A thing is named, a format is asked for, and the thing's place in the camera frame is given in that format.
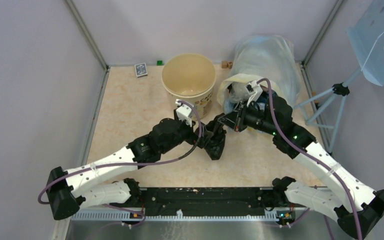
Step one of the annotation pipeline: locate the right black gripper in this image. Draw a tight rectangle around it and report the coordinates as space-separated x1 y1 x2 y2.
217 98 279 136

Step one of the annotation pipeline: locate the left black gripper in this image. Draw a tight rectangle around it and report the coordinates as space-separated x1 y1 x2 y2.
160 108 213 155

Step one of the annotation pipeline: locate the black trash bag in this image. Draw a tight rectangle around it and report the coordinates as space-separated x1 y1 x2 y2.
203 113 227 161

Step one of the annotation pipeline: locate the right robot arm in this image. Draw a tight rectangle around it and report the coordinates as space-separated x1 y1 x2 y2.
218 96 384 240

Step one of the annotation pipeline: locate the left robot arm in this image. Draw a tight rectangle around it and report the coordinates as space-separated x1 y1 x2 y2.
45 118 227 220

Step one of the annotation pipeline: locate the beige round trash bin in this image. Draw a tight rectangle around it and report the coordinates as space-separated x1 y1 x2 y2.
161 53 217 119

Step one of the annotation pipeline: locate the blue plastic bag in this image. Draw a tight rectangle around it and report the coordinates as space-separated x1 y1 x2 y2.
222 96 268 114

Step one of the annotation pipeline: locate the white clear plastic bag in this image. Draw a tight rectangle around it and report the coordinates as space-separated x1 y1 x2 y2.
228 82 250 104

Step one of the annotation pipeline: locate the small wooden block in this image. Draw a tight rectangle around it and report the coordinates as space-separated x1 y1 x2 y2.
221 60 233 69

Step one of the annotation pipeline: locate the large translucent plastic bag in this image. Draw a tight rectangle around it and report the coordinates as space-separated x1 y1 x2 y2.
216 35 301 110

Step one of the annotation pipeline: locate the small green cube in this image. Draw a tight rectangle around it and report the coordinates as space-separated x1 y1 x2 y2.
156 60 164 66

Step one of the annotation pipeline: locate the blue tripod stand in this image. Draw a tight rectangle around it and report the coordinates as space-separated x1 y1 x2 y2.
293 67 362 155

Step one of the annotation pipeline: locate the blue perforated lamp panel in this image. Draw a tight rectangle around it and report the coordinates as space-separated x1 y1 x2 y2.
346 0 384 87

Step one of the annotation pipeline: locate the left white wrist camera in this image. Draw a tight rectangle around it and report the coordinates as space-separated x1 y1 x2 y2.
175 99 193 127

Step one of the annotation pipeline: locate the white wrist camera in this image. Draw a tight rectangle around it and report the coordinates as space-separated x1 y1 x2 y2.
175 99 193 127
245 80 263 107

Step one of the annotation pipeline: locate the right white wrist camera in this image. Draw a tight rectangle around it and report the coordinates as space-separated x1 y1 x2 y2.
245 80 263 107

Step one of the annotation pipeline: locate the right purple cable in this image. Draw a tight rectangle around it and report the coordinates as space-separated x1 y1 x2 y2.
256 78 365 240

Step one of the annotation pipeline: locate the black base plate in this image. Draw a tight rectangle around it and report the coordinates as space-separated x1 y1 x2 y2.
112 187 291 217

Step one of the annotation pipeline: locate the white toothed cable rail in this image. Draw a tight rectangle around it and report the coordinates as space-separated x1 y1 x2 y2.
71 209 279 222

